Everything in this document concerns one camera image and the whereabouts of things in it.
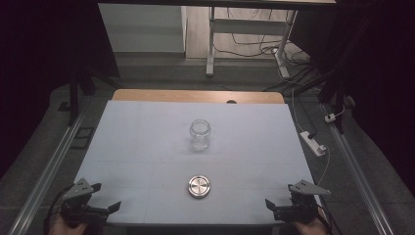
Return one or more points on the aluminium rail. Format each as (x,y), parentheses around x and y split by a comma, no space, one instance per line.
(359,176)
(49,169)

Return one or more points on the white power strip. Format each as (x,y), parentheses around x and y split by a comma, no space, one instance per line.
(312,143)

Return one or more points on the dark curtain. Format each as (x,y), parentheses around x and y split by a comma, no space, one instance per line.
(385,81)
(39,65)

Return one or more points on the black plug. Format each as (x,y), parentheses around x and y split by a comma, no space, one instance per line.
(312,134)

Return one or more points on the person's right hand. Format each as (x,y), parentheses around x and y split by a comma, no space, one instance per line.
(311,228)

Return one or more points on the round metal jar lid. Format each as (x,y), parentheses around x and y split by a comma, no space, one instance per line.
(199,186)

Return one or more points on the clear glass jar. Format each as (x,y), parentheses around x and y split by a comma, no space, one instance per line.
(200,137)

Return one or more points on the wooden table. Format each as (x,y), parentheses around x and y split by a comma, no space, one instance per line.
(182,96)

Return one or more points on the small white adapter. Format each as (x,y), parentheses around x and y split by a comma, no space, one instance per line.
(330,117)

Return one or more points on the person's left hand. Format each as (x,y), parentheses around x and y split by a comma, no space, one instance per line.
(63,228)

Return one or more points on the black metal stand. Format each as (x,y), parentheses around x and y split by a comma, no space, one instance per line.
(339,88)
(73,94)

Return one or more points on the white desk frame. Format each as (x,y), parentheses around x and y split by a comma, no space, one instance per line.
(248,26)

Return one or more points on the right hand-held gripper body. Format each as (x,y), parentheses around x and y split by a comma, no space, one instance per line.
(300,209)

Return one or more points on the white foam board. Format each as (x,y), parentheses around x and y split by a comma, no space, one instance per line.
(156,147)

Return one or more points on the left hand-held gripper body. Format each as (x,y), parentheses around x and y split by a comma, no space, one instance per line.
(80,209)

